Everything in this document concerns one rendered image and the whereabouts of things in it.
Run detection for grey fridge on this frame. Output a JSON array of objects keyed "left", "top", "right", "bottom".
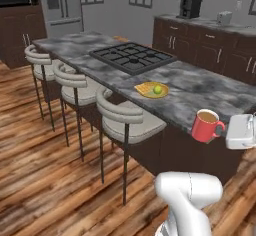
[{"left": 36, "top": 0, "right": 85, "bottom": 40}]

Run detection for dark wood kitchen island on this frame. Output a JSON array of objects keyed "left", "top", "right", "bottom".
[{"left": 39, "top": 74, "right": 249, "bottom": 185}]

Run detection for white toaster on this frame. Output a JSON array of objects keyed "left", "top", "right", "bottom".
[{"left": 216, "top": 10, "right": 234, "bottom": 26}]

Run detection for dark wood tall cupboard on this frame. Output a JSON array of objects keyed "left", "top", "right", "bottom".
[{"left": 0, "top": 4, "right": 48, "bottom": 70}]

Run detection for brown wooden board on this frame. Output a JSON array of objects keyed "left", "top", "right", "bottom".
[{"left": 112, "top": 35, "right": 130, "bottom": 44}]

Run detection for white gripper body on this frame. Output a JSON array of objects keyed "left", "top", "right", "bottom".
[{"left": 225, "top": 113, "right": 252, "bottom": 151}]

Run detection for dark wood base cupboards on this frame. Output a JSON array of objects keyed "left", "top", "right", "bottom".
[{"left": 152, "top": 15, "right": 256, "bottom": 87}]

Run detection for red mug of coffee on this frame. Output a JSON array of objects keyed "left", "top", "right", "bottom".
[{"left": 191, "top": 108, "right": 226, "bottom": 144}]

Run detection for green lime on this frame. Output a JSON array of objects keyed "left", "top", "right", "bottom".
[{"left": 152, "top": 84, "right": 163, "bottom": 95}]

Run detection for cream bar stool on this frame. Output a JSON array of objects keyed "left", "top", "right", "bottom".
[
  {"left": 52, "top": 60, "right": 105, "bottom": 163},
  {"left": 23, "top": 43, "right": 57, "bottom": 133},
  {"left": 95, "top": 85, "right": 168, "bottom": 207}
]

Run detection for golden waffle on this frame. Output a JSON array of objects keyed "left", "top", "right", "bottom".
[{"left": 134, "top": 82, "right": 155, "bottom": 96}]

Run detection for black gas hob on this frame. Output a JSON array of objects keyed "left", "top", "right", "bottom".
[{"left": 88, "top": 41, "right": 178, "bottom": 77}]

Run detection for black coffee machine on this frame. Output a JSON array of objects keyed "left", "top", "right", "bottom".
[{"left": 176, "top": 0, "right": 204, "bottom": 20}]

